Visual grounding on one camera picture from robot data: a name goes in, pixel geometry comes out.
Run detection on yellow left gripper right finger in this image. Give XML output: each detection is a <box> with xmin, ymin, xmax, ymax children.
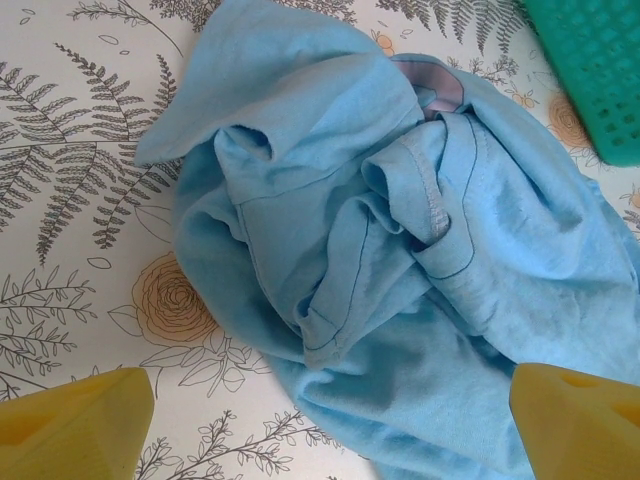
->
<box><xmin>508</xmin><ymin>361</ymin><xmax>640</xmax><ymax>480</ymax></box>

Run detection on floral patterned tablecloth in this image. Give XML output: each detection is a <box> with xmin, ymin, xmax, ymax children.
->
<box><xmin>0</xmin><ymin>0</ymin><xmax>640</xmax><ymax>480</ymax></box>

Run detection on light blue printed t-shirt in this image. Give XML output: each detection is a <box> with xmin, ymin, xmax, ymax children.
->
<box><xmin>134</xmin><ymin>0</ymin><xmax>640</xmax><ymax>480</ymax></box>

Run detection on teal plastic mesh basket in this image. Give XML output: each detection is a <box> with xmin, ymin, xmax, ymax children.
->
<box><xmin>517</xmin><ymin>0</ymin><xmax>640</xmax><ymax>166</ymax></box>

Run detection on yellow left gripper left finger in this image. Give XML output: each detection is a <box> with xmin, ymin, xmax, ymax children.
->
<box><xmin>0</xmin><ymin>366</ymin><xmax>156</xmax><ymax>480</ymax></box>

